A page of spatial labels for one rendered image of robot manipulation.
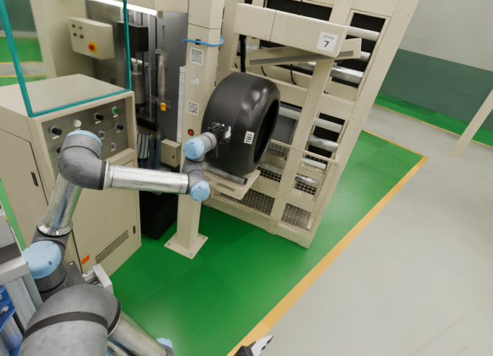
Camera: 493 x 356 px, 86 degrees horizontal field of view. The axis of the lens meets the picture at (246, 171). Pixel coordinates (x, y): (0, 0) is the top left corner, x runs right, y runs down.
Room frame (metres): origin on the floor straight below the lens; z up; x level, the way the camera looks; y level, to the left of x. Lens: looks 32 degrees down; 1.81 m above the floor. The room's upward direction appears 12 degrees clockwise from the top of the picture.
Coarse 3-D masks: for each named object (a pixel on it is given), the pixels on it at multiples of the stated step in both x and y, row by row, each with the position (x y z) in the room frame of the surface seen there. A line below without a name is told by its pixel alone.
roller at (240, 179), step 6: (204, 162) 1.40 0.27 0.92; (204, 168) 1.38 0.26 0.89; (210, 168) 1.37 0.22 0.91; (216, 168) 1.37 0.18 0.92; (222, 174) 1.35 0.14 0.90; (228, 174) 1.34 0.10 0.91; (234, 174) 1.35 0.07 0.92; (234, 180) 1.33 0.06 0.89; (240, 180) 1.32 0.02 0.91; (246, 180) 1.33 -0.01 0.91
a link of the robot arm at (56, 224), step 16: (64, 144) 0.71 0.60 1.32; (80, 144) 0.71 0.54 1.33; (96, 144) 0.76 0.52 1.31; (64, 192) 0.68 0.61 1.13; (80, 192) 0.72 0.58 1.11; (48, 208) 0.67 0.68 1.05; (64, 208) 0.68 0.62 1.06; (48, 224) 0.66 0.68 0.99; (64, 224) 0.68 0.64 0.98; (32, 240) 0.62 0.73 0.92; (64, 240) 0.66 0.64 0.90
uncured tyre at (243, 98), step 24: (240, 72) 1.53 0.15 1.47; (216, 96) 1.33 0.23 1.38; (240, 96) 1.32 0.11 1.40; (264, 96) 1.35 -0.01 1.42; (216, 120) 1.25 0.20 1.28; (240, 120) 1.23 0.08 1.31; (264, 120) 1.74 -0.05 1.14; (240, 144) 1.20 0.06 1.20; (264, 144) 1.65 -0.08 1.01; (240, 168) 1.24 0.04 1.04
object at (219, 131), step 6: (210, 126) 1.09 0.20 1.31; (216, 126) 1.08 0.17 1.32; (222, 126) 1.12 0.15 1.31; (228, 126) 1.12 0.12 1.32; (210, 132) 1.05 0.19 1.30; (216, 132) 1.04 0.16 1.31; (222, 132) 1.08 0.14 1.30; (216, 138) 1.02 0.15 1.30; (222, 138) 1.07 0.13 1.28; (216, 144) 1.02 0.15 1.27; (222, 144) 1.08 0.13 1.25
